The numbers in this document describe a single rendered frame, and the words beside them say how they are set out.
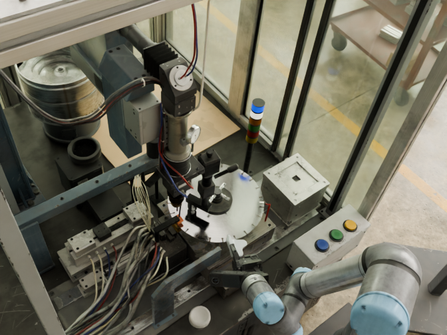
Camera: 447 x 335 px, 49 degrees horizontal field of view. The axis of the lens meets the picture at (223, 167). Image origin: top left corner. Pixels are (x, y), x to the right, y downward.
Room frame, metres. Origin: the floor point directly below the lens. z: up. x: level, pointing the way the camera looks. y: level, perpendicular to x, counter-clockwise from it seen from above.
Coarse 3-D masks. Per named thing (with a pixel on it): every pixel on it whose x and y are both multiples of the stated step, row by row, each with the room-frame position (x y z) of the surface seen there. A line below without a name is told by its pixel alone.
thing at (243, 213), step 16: (224, 176) 1.09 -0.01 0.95; (240, 176) 1.10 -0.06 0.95; (192, 192) 1.00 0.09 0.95; (240, 192) 1.03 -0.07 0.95; (256, 192) 1.04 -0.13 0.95; (240, 208) 0.96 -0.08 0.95; (256, 208) 0.97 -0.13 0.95; (176, 224) 0.87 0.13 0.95; (192, 224) 0.87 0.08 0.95; (208, 224) 0.88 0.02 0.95; (224, 224) 0.89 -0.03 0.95; (240, 224) 0.90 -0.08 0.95; (256, 224) 0.91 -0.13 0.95; (208, 240) 0.82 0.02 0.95; (224, 240) 0.83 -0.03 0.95
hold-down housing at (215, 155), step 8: (208, 152) 0.91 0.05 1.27; (216, 152) 0.94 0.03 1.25; (200, 160) 0.90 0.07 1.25; (208, 160) 0.90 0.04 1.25; (216, 160) 0.90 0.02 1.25; (208, 168) 0.89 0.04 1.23; (216, 168) 0.90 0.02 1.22; (208, 176) 0.90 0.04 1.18; (200, 184) 0.91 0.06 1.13; (208, 184) 0.90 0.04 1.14; (200, 192) 0.90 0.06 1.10; (208, 192) 0.90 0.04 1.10
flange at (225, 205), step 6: (216, 186) 1.03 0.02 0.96; (222, 192) 1.01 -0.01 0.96; (228, 192) 1.02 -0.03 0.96; (222, 198) 0.98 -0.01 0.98; (216, 204) 0.96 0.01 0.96; (222, 204) 0.96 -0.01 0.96; (228, 204) 0.96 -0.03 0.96; (210, 210) 0.93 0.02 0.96; (216, 210) 0.93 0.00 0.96; (222, 210) 0.94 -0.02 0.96
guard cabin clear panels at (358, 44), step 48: (240, 0) 1.67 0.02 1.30; (288, 0) 1.50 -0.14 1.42; (336, 0) 1.36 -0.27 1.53; (384, 0) 1.25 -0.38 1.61; (192, 48) 1.88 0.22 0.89; (288, 48) 1.46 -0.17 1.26; (336, 48) 1.32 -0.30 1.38; (384, 48) 1.21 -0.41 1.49; (432, 48) 1.11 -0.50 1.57; (0, 96) 1.51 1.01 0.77; (336, 96) 1.28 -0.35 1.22; (336, 144) 1.23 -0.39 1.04; (384, 144) 1.11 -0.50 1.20
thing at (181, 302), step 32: (192, 128) 0.84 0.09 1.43; (192, 160) 0.90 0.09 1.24; (192, 256) 0.84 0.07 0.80; (224, 256) 0.83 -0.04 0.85; (64, 288) 0.68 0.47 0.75; (160, 288) 0.62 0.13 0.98; (192, 288) 0.74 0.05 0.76; (224, 288) 0.73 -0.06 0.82; (64, 320) 0.57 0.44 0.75; (160, 320) 0.61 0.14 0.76
